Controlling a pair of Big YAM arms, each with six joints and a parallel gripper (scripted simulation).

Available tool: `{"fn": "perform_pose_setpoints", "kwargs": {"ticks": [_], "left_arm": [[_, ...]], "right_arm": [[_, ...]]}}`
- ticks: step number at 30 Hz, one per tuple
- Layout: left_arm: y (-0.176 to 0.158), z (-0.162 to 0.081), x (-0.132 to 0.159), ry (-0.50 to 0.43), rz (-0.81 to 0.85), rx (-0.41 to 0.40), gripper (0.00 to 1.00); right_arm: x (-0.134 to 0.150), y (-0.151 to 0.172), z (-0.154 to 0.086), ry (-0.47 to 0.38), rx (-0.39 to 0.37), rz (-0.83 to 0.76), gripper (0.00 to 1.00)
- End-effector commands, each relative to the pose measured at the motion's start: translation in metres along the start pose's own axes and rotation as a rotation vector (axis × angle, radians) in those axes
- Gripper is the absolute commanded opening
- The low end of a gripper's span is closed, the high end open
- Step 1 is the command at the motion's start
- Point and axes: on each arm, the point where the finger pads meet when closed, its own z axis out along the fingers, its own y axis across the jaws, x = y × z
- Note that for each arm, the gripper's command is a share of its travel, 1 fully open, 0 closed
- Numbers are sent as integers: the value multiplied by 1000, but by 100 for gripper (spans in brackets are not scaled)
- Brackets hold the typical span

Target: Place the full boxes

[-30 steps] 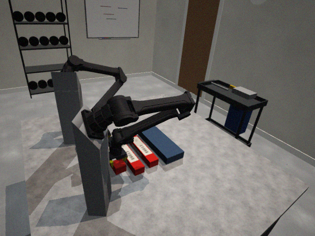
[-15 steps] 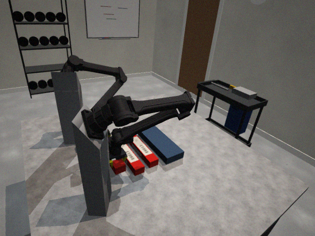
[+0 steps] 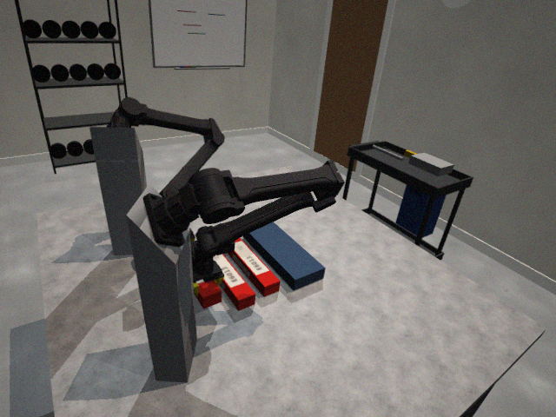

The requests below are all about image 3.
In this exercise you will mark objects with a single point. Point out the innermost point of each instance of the white and red box with label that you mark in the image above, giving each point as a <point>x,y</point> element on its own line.
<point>209,293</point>

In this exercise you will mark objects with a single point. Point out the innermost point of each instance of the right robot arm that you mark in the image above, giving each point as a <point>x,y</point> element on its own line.
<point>209,194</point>

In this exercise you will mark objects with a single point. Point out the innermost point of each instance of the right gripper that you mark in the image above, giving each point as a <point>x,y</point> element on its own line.
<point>208,271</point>

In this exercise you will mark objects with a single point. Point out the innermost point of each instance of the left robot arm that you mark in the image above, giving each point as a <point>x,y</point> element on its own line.
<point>127,115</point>

